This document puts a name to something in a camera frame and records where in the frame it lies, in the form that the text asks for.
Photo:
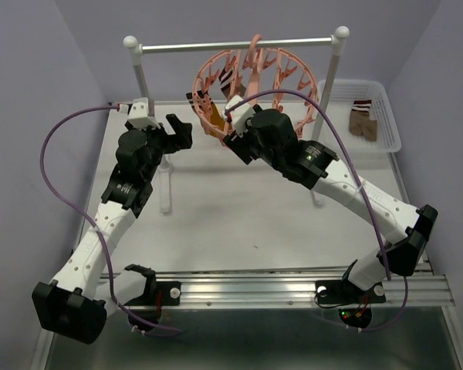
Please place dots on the brown sock in basket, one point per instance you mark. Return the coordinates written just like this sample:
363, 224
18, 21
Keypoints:
360, 123

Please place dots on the brown striped sock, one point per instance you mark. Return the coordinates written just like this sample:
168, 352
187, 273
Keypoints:
225, 79

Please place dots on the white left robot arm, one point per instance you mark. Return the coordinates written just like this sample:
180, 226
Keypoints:
78, 300

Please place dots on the white clothes rack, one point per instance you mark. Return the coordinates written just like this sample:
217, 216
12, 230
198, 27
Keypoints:
315, 109

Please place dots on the white plastic basket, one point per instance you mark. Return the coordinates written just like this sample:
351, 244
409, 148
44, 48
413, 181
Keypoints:
344, 93

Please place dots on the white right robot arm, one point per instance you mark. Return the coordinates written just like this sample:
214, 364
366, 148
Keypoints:
404, 229

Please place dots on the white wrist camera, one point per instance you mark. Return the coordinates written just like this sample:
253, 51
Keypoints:
140, 114
237, 117

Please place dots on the mustard yellow sock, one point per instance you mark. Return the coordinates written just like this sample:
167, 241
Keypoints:
217, 121

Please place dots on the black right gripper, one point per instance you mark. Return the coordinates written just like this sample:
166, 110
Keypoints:
239, 146

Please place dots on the pink round clip hanger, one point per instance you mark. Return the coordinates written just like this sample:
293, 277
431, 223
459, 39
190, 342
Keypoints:
258, 67

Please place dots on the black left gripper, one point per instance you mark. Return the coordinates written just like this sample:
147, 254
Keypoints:
180, 140

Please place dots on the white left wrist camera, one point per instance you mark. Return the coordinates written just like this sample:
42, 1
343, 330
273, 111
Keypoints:
140, 114

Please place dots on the aluminium mounting rail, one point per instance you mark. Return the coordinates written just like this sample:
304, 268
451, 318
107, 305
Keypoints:
286, 288

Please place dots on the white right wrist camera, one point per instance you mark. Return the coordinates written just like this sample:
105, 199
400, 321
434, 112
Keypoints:
237, 117

